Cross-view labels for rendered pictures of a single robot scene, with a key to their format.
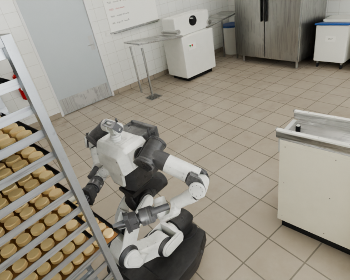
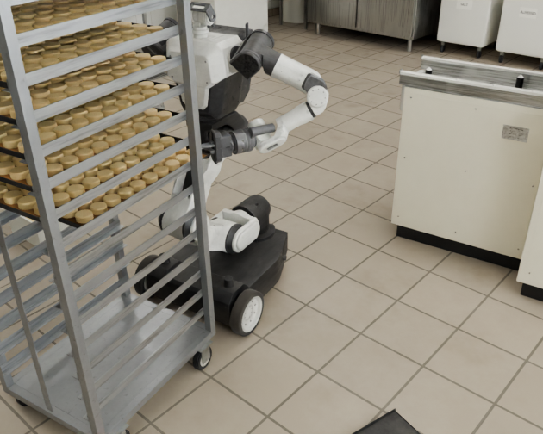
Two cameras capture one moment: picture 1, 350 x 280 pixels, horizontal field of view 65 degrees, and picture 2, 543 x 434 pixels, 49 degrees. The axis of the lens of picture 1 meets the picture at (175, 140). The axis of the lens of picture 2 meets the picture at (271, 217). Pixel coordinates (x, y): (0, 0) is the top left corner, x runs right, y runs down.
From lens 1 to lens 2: 121 cm
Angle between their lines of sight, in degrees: 13
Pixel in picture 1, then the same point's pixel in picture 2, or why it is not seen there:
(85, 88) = not seen: hidden behind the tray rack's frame
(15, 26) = not seen: outside the picture
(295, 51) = (409, 20)
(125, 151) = (220, 46)
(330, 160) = (469, 109)
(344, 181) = (484, 139)
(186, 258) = (265, 259)
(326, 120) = (464, 68)
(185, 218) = (262, 206)
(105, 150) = not seen: hidden behind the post
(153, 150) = (261, 44)
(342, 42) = (482, 12)
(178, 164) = (294, 64)
